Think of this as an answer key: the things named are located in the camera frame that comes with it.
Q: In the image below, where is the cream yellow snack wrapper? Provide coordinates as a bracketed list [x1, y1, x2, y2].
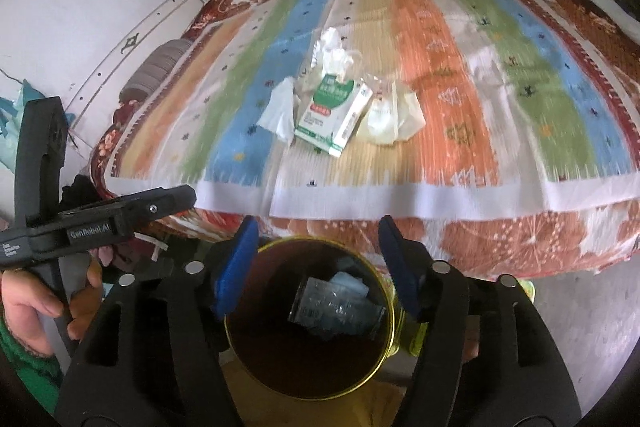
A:
[356, 79, 426, 146]

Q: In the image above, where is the green white medicine box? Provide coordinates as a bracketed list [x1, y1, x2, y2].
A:
[294, 75, 373, 158]

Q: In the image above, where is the blue white mask package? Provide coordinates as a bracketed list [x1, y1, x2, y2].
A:
[288, 271, 386, 336]

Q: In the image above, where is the gold-rimmed round trash bin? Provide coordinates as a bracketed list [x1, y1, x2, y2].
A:
[224, 237, 397, 401]

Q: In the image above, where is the person's left hand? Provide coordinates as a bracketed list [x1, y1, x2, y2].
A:
[1, 259, 103, 357]

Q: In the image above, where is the grey ribbed pillow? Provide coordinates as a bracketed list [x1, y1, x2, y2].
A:
[119, 39, 192, 104]

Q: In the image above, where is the teal cloth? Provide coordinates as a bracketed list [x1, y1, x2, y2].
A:
[0, 80, 44, 173]

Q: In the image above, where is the white tissue on mat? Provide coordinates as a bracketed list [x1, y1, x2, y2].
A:
[257, 77, 298, 145]

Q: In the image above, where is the colourful striped bed mat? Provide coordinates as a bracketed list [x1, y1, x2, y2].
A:
[104, 0, 639, 221]

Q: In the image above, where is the white bed headboard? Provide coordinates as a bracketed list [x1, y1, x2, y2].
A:
[65, 0, 205, 145]

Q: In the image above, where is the white crumpled plastic bag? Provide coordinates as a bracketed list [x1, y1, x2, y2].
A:
[296, 27, 363, 93]

